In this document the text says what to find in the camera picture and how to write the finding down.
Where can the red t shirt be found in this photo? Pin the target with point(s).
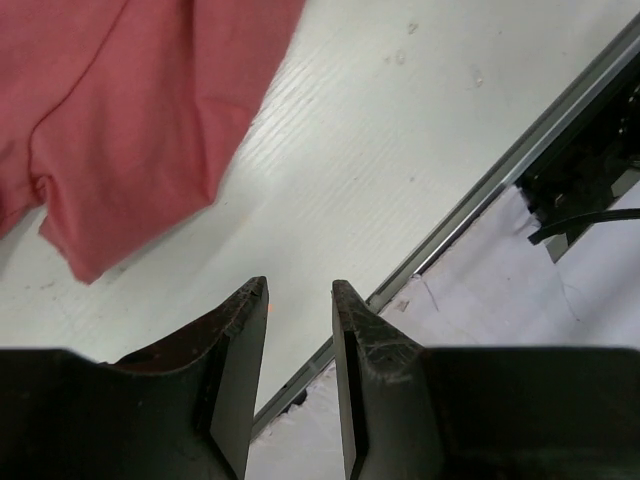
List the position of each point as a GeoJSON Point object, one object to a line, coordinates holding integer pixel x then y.
{"type": "Point", "coordinates": [121, 117]}

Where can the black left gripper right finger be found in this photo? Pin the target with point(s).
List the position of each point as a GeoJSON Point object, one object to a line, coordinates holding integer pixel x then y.
{"type": "Point", "coordinates": [388, 425]}

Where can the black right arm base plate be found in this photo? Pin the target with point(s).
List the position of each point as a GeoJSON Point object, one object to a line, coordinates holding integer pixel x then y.
{"type": "Point", "coordinates": [592, 163]}

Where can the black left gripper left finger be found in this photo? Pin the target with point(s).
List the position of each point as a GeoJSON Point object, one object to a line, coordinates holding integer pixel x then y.
{"type": "Point", "coordinates": [184, 404]}

